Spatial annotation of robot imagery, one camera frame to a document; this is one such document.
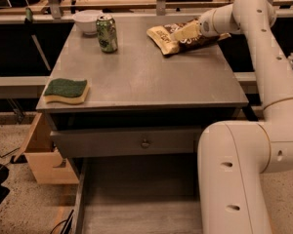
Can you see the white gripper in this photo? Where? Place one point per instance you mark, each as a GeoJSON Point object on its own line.
{"type": "Point", "coordinates": [206, 27]}

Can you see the brown chip bag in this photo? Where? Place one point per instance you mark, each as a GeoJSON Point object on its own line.
{"type": "Point", "coordinates": [161, 36]}

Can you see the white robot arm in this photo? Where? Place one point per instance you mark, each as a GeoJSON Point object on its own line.
{"type": "Point", "coordinates": [233, 154]}

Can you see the green and yellow sponge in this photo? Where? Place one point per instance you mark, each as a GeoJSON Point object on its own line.
{"type": "Point", "coordinates": [66, 91]}

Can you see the green soda can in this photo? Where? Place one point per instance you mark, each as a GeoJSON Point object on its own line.
{"type": "Point", "coordinates": [107, 35]}

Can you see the clear sanitizer bottle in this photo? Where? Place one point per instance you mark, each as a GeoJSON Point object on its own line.
{"type": "Point", "coordinates": [290, 59]}

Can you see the white bowl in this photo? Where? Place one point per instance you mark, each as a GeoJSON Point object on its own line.
{"type": "Point", "coordinates": [86, 21]}

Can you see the upper grey drawer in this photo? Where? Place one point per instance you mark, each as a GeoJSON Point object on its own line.
{"type": "Point", "coordinates": [142, 132]}

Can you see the grey cabinet with drawers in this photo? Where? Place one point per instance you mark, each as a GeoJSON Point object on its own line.
{"type": "Point", "coordinates": [139, 77]}

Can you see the lower open grey drawer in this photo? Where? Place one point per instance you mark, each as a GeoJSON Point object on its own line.
{"type": "Point", "coordinates": [148, 194]}

